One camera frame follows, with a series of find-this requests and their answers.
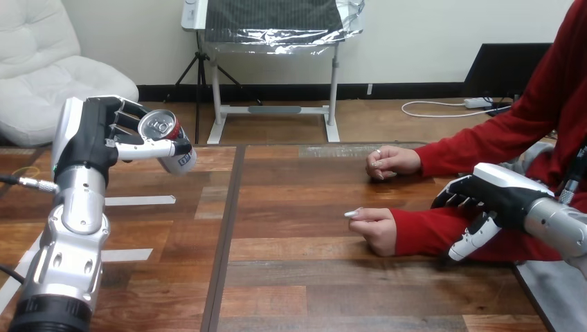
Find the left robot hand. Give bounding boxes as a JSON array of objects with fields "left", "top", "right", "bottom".
[{"left": 50, "top": 95, "right": 194, "bottom": 185}]

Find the person's hand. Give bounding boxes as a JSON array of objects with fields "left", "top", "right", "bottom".
[
  {"left": 343, "top": 207, "right": 399, "bottom": 258},
  {"left": 365, "top": 145, "right": 423, "bottom": 181}
]

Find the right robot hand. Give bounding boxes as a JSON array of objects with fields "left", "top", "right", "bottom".
[{"left": 431, "top": 163, "right": 556, "bottom": 263}]

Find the red and white drink can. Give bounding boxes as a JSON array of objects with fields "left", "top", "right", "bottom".
[{"left": 137, "top": 109, "right": 199, "bottom": 176}]

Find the person's forearm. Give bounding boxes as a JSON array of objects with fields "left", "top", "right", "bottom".
[
  {"left": 390, "top": 205, "right": 566, "bottom": 264},
  {"left": 414, "top": 101, "right": 566, "bottom": 178}
]

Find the person's body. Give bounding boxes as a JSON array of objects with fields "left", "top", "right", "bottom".
[{"left": 498, "top": 0, "right": 587, "bottom": 332}]

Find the white cushioned chair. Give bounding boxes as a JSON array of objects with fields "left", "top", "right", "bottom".
[{"left": 0, "top": 0, "right": 140, "bottom": 148}]

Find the white desk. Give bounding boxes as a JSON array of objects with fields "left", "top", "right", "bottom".
[{"left": 180, "top": 0, "right": 343, "bottom": 145}]

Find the white power strip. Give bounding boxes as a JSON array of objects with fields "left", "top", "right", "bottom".
[{"left": 463, "top": 96, "right": 496, "bottom": 110}]

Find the dark screen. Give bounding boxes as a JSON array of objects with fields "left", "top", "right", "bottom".
[{"left": 460, "top": 42, "right": 554, "bottom": 100}]

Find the black tripod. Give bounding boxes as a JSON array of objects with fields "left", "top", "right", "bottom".
[{"left": 164, "top": 30, "right": 263, "bottom": 146}]

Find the foil sheet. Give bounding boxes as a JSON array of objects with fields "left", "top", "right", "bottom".
[{"left": 204, "top": 0, "right": 366, "bottom": 56}]

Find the tangle of cables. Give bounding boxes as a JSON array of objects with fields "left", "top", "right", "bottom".
[{"left": 401, "top": 93, "right": 521, "bottom": 119}]

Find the black cable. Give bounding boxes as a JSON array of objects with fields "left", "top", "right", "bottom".
[
  {"left": 0, "top": 263, "right": 26, "bottom": 286},
  {"left": 557, "top": 145, "right": 587, "bottom": 205},
  {"left": 0, "top": 174, "right": 61, "bottom": 195}
]

